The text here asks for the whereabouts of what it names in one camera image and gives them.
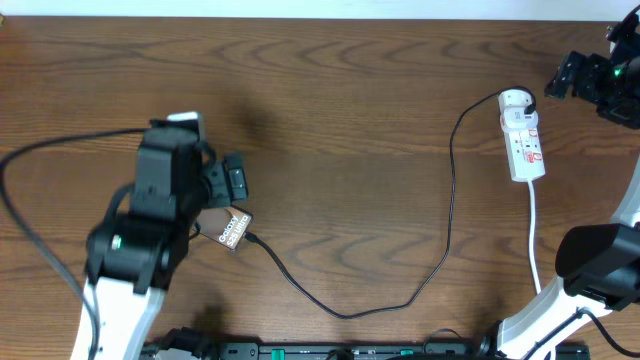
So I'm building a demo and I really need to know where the Galaxy S25 Ultra smartphone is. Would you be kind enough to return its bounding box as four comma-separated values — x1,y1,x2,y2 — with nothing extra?
197,206,253,250

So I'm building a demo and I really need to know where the black charging cable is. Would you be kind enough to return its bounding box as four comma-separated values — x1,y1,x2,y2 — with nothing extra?
243,85,538,320

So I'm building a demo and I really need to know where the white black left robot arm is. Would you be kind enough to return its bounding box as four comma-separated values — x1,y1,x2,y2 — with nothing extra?
72,112,248,359

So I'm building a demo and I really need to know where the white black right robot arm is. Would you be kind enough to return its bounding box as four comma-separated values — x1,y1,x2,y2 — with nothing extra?
476,9,639,359

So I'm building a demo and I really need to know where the white usb charger adapter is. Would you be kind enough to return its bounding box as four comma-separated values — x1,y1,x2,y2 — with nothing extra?
498,89,538,133

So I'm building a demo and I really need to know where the white power strip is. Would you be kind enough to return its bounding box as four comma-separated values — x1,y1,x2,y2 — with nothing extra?
497,88,547,183

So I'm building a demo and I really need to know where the white power strip cord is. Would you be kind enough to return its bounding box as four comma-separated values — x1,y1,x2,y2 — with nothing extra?
526,180,557,360

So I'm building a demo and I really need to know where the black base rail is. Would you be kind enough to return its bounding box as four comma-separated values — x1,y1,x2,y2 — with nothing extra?
134,341,591,360

